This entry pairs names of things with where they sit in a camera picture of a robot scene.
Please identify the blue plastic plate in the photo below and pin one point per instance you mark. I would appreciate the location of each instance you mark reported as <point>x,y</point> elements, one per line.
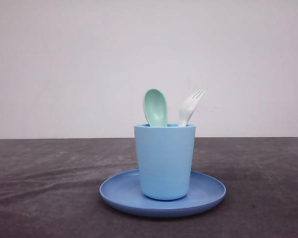
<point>123,193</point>

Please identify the mint green plastic spoon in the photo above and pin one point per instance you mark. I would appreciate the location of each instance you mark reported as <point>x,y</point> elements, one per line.
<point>155,108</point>

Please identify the white plastic fork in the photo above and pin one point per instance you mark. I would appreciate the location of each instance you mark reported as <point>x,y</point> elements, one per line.
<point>188,107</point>

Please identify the dark grey table cloth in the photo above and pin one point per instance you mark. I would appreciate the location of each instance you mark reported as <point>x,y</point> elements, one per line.
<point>49,188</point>

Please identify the light blue plastic cup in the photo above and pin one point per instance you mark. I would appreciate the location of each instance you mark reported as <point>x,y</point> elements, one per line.
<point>164,156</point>

